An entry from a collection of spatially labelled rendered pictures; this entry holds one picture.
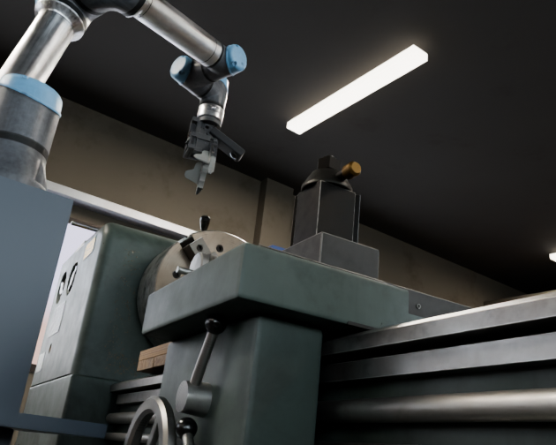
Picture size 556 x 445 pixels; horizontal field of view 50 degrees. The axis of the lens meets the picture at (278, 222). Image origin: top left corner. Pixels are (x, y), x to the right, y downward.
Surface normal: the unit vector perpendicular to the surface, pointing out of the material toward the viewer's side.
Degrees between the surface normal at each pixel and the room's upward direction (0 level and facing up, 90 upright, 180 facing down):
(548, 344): 90
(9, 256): 90
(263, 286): 90
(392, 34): 180
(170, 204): 90
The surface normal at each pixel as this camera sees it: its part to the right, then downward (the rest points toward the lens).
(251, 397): 0.14, -0.36
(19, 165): 0.70, -0.47
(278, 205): 0.60, -0.25
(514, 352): -0.86, -0.28
